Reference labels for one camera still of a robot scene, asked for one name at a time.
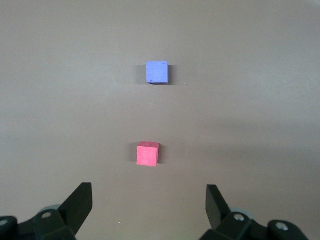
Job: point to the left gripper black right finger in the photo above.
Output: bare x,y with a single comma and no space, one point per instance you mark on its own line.
216,210

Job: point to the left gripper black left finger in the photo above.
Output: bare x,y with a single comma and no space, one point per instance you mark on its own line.
72,210

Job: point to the red foam block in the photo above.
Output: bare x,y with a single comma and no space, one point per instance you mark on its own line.
147,155

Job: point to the purple foam block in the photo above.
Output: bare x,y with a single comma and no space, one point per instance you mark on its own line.
157,72

